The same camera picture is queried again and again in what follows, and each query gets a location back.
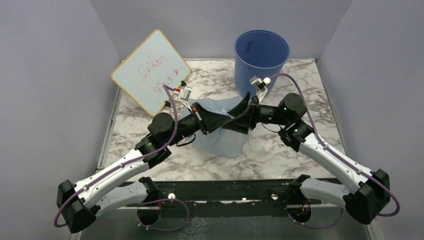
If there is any light blue trash bag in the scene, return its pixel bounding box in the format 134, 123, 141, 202
187, 96, 251, 159

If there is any yellow-framed whiteboard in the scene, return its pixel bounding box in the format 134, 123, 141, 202
110, 29, 191, 116

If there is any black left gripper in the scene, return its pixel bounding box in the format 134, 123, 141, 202
166, 102, 231, 147

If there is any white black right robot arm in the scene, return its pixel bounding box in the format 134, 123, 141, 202
223, 92, 391, 225

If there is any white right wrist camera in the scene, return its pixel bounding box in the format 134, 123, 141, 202
249, 76, 272, 103

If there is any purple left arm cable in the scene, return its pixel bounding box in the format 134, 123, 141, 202
53, 84, 190, 233

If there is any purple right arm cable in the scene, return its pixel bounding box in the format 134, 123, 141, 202
269, 72, 401, 230

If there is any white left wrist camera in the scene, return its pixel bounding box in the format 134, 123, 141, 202
178, 86, 192, 112

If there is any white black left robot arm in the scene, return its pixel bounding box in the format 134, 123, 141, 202
53, 102, 231, 234

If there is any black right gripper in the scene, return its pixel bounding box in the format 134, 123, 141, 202
222, 91, 289, 134

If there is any black metal mounting rail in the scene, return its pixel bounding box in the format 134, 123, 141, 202
125, 178, 322, 220

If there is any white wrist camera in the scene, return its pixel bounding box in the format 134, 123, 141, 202
249, 76, 272, 103
178, 86, 192, 112

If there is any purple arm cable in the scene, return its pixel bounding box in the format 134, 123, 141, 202
53, 84, 190, 233
269, 72, 401, 230

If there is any blue plastic trash bin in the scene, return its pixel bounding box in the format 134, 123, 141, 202
234, 29, 291, 96

